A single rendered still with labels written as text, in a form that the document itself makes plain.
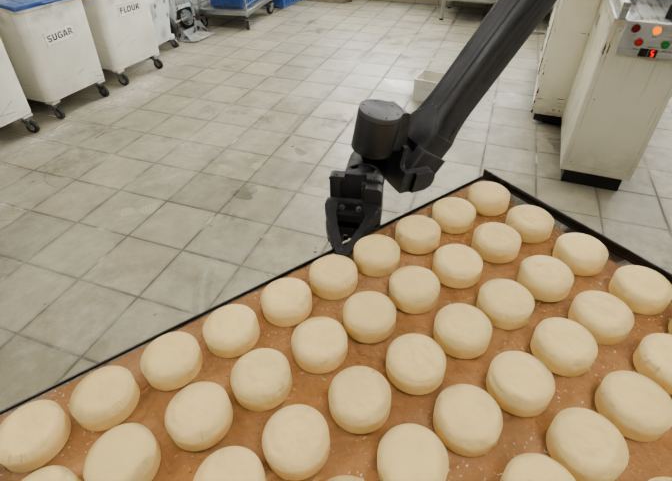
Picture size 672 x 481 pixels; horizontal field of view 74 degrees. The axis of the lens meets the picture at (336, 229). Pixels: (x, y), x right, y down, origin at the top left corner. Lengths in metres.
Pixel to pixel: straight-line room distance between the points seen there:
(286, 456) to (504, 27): 0.54
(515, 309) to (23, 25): 3.30
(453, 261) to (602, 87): 2.11
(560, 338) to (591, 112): 2.18
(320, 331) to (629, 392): 0.25
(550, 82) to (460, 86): 2.61
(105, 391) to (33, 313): 1.69
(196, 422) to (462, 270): 0.28
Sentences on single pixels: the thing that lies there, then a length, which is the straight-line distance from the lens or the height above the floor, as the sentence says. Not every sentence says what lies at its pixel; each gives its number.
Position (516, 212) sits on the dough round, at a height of 1.03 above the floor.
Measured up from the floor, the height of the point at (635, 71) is 0.63.
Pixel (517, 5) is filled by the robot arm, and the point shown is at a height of 1.20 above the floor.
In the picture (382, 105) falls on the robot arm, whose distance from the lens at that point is 0.60.
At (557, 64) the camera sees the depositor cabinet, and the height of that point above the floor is 0.41.
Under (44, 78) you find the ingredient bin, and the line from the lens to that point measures 3.57.
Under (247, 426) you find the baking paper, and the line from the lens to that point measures 0.40.
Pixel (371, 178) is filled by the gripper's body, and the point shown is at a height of 1.05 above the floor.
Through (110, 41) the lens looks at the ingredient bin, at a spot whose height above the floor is 0.35.
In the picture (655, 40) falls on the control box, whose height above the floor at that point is 0.77.
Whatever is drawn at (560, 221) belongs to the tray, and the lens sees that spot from 0.59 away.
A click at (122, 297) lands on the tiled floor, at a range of 2.00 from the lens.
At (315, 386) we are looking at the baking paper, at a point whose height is 0.99.
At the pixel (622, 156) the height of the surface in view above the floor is 0.22.
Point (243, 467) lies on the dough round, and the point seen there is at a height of 1.01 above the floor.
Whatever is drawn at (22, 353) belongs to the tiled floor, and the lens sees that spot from 1.98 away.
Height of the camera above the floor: 1.33
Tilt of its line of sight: 39 degrees down
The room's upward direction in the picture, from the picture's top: straight up
